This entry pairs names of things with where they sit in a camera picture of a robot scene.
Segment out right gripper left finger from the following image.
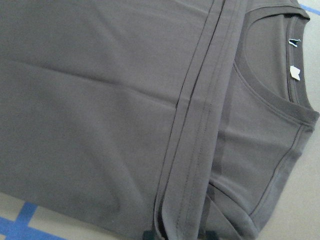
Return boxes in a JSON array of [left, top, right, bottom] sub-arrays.
[[142, 231, 156, 240]]

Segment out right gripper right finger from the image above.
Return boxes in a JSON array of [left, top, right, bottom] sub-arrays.
[[206, 231, 219, 240]]

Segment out brown t-shirt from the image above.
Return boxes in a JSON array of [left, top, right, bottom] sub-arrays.
[[0, 0, 320, 240]]

